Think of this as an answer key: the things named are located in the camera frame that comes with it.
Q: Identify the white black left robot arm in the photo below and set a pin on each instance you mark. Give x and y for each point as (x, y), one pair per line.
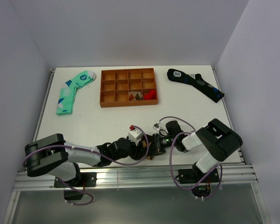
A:
(55, 156)

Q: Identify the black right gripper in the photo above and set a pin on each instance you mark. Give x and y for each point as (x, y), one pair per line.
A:
(157, 148)

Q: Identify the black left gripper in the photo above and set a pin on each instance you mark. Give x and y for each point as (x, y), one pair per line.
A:
(136, 154)

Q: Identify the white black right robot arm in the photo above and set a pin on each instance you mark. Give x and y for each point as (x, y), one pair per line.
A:
(219, 140)

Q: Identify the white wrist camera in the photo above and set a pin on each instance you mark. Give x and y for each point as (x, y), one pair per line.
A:
(157, 126)
(135, 135)

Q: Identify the wooden compartment tray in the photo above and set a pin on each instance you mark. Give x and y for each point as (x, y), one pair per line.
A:
(116, 85)

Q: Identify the black blue sports sock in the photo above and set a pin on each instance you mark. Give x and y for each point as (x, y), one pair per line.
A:
(197, 82)

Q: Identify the rolled red sock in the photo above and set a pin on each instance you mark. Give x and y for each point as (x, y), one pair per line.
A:
(150, 95)

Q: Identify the aluminium table edge rail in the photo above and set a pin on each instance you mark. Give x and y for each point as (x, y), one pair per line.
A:
(133, 177)

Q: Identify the mint green patterned sock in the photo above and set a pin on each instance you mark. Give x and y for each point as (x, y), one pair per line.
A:
(69, 89)

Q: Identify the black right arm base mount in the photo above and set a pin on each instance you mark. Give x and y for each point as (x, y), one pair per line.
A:
(193, 175)

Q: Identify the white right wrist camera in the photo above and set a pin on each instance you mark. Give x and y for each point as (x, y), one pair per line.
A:
(157, 126)

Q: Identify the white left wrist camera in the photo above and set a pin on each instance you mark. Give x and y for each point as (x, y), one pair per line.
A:
(135, 135)

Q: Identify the brown argyle sock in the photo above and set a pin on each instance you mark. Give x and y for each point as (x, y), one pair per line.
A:
(146, 149)

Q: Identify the rolled orange green argyle sock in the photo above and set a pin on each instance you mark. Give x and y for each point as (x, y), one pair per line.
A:
(135, 95)

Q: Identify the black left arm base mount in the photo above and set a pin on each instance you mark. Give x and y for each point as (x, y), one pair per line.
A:
(75, 190)

